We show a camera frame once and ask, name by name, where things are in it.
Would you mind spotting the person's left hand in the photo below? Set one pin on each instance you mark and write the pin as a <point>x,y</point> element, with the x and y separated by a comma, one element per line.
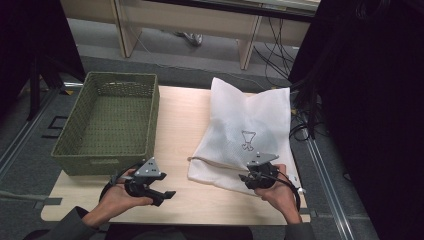
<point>116,201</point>

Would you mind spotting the white mesh laundry bag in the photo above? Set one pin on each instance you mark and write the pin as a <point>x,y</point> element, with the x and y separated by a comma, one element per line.
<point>240,116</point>

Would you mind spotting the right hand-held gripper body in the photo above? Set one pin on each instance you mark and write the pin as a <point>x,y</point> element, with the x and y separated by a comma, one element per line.
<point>263,173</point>

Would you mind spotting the metal floor rail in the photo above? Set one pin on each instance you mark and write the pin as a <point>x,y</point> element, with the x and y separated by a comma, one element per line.
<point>328,186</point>
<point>20,146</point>

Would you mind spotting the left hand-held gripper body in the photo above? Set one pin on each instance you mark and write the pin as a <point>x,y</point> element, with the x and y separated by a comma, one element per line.
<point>146,170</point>

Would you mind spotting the green woven basket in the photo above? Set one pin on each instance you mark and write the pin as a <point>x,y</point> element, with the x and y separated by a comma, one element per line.
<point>113,123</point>

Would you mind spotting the person's dark clothing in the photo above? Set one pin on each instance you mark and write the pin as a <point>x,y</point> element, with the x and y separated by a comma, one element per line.
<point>180,233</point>

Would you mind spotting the person's right hand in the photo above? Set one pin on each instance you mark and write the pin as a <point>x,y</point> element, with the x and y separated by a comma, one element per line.
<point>283,196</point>

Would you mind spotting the light wooden desk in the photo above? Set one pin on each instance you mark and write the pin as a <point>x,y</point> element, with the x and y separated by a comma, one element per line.
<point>186,16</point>

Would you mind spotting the black curtain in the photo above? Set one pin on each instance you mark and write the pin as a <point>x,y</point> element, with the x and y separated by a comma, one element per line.
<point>366,100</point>
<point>30,50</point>

